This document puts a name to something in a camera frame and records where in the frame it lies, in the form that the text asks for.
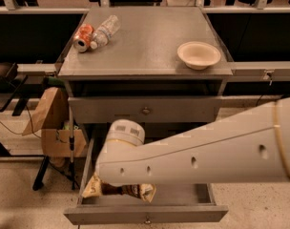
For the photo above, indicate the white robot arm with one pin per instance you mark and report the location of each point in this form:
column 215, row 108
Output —
column 252, row 146

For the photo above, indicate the cardboard box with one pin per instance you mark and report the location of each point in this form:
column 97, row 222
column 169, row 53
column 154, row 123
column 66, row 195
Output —
column 49, row 117

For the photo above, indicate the brown chip bag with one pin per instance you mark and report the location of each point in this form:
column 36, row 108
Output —
column 97, row 188

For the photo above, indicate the closed grey top drawer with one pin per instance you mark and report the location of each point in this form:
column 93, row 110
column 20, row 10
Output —
column 148, row 109

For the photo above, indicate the black tripod stand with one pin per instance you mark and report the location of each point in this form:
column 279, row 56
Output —
column 38, row 183

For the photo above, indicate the grey drawer cabinet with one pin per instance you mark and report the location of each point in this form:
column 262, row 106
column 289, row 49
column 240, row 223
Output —
column 142, row 60

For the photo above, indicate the orange soda can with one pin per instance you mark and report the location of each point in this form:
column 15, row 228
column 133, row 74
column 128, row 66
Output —
column 83, row 37

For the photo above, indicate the white paper bowl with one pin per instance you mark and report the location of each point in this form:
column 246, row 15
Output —
column 198, row 55

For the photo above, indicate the clear plastic water bottle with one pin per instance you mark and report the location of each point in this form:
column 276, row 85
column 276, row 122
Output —
column 104, row 33

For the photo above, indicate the open grey middle drawer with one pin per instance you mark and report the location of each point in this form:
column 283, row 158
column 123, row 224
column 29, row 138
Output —
column 171, row 204

